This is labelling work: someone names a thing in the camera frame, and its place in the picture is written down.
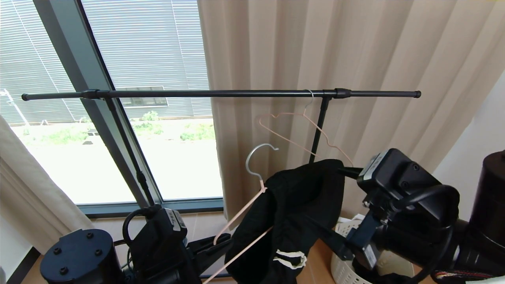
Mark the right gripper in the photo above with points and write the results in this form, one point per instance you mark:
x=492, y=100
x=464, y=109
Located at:
x=367, y=240

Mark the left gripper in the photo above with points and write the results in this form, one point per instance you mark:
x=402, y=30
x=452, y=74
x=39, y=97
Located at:
x=194, y=260

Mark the black shorts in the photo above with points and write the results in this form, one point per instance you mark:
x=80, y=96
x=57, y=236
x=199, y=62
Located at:
x=300, y=197

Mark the pink clothes hanger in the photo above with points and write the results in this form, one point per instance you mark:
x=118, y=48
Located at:
x=238, y=217
x=286, y=138

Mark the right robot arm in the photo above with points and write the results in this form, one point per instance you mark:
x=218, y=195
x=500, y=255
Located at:
x=489, y=213

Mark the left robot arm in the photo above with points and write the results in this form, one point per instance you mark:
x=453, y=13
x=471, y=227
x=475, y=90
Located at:
x=79, y=256

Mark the white laundry basket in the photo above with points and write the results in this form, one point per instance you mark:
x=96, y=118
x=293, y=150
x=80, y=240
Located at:
x=341, y=272

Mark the black clothes rack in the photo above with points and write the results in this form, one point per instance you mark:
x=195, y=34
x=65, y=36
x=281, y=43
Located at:
x=197, y=93

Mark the beige curtain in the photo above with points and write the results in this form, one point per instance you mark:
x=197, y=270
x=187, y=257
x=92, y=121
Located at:
x=31, y=197
x=355, y=43

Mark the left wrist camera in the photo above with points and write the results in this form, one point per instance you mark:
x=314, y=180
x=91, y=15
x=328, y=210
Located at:
x=158, y=240

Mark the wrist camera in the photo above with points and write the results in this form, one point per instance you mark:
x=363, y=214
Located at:
x=398, y=177
x=158, y=240

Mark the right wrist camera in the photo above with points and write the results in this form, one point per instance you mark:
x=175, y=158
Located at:
x=398, y=177

